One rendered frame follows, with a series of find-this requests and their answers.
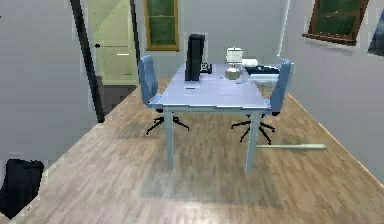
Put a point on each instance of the small black flat object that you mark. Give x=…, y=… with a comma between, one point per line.
x=190, y=88

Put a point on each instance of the pale blue table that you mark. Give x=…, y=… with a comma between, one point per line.
x=213, y=93

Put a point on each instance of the small black desk object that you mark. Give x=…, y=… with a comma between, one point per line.
x=206, y=68

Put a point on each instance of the blue office chair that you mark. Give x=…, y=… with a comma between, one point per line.
x=278, y=90
x=148, y=80

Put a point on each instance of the black upright box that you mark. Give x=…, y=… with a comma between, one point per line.
x=194, y=57

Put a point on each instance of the white shade table lamp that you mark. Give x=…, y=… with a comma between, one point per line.
x=233, y=63

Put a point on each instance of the white pillow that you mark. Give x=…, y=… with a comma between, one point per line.
x=250, y=62

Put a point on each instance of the bed with dark blue cover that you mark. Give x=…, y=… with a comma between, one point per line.
x=263, y=71

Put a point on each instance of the light wood framed window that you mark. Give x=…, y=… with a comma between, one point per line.
x=162, y=23

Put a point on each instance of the pale green baseball bat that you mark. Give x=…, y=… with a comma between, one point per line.
x=293, y=146

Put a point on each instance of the pale green room door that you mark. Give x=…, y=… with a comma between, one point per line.
x=113, y=40

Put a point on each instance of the dark wood framed window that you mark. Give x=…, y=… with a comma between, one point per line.
x=335, y=20

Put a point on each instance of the black bag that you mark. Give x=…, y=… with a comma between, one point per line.
x=18, y=186

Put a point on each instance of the dark framed wall picture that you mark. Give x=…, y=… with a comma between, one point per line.
x=377, y=35

